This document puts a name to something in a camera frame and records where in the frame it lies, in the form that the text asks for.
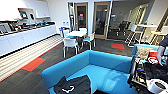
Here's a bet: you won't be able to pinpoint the coffee machine with screen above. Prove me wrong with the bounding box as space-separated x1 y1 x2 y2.
18 9 30 21

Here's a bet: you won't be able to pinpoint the white dining table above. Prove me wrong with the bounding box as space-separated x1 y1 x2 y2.
67 30 88 46

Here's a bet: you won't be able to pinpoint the patterned cushion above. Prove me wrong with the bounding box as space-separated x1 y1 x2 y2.
135 45 153 61

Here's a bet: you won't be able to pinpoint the wooden framed glass door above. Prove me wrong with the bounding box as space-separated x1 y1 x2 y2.
73 2 90 33
92 1 112 41

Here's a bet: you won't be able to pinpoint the red and white cup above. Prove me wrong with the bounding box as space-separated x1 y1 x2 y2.
147 50 160 65

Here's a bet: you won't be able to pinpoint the microwave oven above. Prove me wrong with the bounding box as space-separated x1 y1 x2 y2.
0 22 13 34

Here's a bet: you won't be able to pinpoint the white kitchen base cabinets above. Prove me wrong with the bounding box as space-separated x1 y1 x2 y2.
0 24 58 58

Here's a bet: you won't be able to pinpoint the white upper kitchen cabinets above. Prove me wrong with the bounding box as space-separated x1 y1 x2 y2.
0 0 52 22

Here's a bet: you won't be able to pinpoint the white high table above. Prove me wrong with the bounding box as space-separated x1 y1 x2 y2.
136 23 158 29

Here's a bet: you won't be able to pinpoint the black office chair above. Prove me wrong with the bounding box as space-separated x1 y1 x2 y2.
114 20 132 36

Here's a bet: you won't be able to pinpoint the yellow bar stool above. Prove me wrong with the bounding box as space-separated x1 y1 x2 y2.
149 30 168 45

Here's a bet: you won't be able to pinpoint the black garment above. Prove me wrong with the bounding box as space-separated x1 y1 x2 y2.
53 74 92 94

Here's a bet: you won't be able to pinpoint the white chair with blue seat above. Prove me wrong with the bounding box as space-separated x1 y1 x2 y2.
82 31 97 51
59 27 72 39
78 27 88 34
62 37 80 58

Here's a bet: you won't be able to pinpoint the white bar stool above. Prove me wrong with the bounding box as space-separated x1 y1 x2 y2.
124 23 143 47

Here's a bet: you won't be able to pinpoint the blue sofa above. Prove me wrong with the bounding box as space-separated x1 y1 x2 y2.
41 49 139 94

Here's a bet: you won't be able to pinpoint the person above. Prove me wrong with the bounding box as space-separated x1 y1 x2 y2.
156 33 168 66

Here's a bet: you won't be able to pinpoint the blue armchair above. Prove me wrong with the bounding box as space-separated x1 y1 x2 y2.
130 43 160 65

